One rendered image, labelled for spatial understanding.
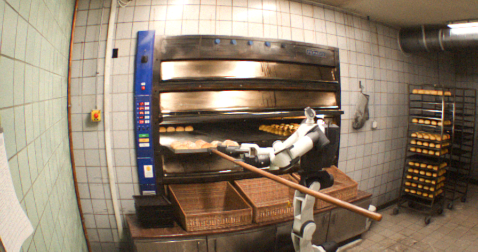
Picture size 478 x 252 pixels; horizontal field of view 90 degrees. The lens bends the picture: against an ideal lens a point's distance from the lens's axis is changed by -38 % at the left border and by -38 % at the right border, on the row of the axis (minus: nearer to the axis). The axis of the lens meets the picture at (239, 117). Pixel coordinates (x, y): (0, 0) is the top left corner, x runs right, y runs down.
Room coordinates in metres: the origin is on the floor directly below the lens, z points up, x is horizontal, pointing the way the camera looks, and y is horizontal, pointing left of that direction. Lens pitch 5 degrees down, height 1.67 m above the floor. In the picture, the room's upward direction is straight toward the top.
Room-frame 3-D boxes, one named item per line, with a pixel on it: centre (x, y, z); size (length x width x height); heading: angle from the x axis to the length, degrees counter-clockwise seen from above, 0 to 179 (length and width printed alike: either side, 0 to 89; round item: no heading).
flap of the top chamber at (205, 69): (3.21, -0.18, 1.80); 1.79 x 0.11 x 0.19; 114
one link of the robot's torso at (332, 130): (2.41, -0.54, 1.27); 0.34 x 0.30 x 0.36; 176
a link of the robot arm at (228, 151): (2.64, 0.09, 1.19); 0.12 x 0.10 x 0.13; 80
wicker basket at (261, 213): (2.97, -0.30, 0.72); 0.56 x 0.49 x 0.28; 113
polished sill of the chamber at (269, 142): (3.23, -0.17, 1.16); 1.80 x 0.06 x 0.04; 114
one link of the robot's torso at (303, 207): (2.40, -0.50, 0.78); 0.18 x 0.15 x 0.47; 25
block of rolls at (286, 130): (3.85, -0.54, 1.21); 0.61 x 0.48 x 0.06; 24
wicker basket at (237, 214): (2.73, 0.24, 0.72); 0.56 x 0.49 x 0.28; 115
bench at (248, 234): (2.90, -0.20, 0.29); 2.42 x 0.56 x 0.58; 114
